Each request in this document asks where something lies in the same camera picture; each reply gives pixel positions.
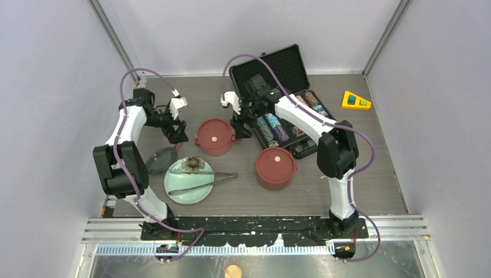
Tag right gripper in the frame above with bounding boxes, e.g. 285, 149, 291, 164
230, 98, 265, 140

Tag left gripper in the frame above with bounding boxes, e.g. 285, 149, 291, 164
145, 105, 189, 144

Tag red lunch box with food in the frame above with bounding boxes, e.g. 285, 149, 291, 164
194, 118, 237, 157

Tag red lunch box lid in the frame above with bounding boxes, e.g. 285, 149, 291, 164
254, 147, 298, 185
196, 118, 234, 151

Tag light green ceramic plate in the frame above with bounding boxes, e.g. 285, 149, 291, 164
164, 159, 214, 205

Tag metal tongs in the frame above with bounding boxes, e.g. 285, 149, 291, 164
168, 170, 239, 197

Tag red steel-lined lunch box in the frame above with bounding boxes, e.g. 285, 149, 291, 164
254, 147, 298, 192

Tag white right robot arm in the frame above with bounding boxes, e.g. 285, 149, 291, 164
221, 74, 359, 238

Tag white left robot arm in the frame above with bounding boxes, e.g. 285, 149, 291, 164
93, 88, 189, 240

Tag black poker chip case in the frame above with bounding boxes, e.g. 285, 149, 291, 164
228, 45, 333, 159

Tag yellow triangular toy block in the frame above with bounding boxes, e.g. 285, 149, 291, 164
341, 90, 372, 110

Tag round beige object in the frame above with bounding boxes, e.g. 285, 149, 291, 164
224, 265, 243, 278

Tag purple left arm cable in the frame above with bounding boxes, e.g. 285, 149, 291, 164
113, 68, 206, 262

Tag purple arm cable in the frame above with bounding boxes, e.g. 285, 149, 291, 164
221, 53, 382, 264
113, 68, 206, 262

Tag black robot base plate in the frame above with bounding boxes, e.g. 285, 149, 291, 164
140, 215, 370, 248

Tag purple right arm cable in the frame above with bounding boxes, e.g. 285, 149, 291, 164
221, 53, 382, 264

